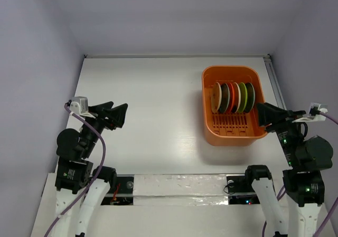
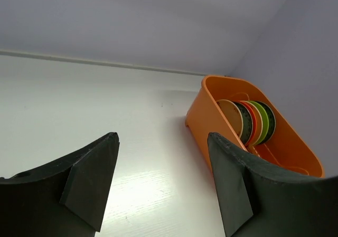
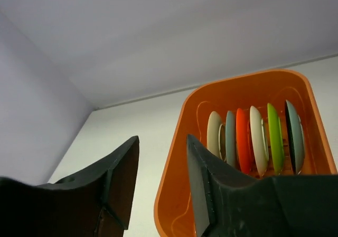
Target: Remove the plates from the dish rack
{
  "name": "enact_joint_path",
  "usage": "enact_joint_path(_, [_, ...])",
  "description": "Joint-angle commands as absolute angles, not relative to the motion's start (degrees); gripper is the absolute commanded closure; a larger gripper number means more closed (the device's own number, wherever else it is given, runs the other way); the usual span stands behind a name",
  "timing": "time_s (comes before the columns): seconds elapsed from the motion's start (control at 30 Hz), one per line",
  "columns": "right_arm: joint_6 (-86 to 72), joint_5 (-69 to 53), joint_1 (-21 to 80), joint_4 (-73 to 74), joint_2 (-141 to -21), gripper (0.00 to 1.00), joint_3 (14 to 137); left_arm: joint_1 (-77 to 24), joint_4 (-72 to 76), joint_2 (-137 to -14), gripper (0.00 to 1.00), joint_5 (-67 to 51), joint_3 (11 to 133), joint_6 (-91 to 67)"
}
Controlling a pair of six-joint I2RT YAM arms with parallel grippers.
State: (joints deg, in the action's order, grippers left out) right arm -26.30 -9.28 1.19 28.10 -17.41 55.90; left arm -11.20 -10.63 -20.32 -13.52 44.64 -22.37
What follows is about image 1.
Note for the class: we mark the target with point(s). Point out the lime green plate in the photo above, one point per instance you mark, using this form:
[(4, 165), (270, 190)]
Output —
[(244, 97)]

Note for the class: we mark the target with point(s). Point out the white foil-covered bar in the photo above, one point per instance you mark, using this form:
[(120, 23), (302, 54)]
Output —
[(180, 190)]

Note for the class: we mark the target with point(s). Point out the orange plate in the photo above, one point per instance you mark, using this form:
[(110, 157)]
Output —
[(231, 97)]

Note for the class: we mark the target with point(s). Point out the aluminium rail right edge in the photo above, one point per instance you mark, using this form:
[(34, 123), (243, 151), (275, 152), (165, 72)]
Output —
[(274, 82)]

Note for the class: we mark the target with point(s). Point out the beige floral plate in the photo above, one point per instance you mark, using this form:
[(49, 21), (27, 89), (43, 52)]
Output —
[(216, 97)]

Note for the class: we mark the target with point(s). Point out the orange plastic dish rack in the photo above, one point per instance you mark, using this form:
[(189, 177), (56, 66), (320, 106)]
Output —
[(231, 129)]

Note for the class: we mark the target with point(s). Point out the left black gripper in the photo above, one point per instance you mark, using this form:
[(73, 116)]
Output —
[(116, 114)]

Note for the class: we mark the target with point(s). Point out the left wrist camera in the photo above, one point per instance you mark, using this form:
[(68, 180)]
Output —
[(79, 105)]

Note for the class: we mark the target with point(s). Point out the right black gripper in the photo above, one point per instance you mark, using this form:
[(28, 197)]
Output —
[(279, 120)]

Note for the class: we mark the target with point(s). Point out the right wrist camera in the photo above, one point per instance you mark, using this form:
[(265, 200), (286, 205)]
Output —
[(314, 114)]

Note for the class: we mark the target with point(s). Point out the white mirror-like plate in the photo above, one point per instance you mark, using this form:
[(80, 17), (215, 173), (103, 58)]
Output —
[(237, 97)]

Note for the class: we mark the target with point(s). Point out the blue patterned dark-rimmed plate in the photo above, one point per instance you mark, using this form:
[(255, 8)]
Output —
[(225, 98)]

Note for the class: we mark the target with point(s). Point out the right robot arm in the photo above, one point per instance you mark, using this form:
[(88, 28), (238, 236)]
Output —
[(303, 183)]

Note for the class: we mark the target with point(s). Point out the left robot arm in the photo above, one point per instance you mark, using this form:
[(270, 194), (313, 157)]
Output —
[(82, 181)]

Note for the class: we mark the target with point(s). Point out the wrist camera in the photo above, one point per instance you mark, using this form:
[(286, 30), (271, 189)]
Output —
[(79, 105), (314, 114)]

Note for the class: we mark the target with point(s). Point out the dark patterned plate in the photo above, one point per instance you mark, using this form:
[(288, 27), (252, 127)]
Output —
[(251, 97)]

